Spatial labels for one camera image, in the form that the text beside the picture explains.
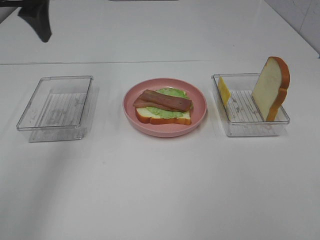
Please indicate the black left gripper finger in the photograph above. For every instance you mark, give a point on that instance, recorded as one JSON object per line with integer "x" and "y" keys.
{"x": 36, "y": 14}

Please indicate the long bacon strip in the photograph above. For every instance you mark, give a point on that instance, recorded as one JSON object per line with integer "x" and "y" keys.
{"x": 140, "y": 103}

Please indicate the bread slice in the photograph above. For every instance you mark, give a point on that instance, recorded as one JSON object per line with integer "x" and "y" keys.
{"x": 149, "y": 112}
{"x": 271, "y": 88}

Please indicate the green lettuce leaf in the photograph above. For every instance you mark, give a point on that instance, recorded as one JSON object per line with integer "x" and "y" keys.
{"x": 166, "y": 114}

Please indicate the left clear plastic tray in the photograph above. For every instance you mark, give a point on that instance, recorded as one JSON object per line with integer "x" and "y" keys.
{"x": 61, "y": 108}

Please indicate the clear plastic tray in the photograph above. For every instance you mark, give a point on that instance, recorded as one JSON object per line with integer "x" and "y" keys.
{"x": 61, "y": 108}
{"x": 240, "y": 116}

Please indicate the pink round plate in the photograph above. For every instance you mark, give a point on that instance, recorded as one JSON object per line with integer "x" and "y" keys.
{"x": 197, "y": 114}

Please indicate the yellow cheese slice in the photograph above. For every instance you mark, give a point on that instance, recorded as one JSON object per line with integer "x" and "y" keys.
{"x": 224, "y": 91}

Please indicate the right clear plastic tray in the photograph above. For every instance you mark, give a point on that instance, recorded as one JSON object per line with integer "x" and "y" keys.
{"x": 240, "y": 116}

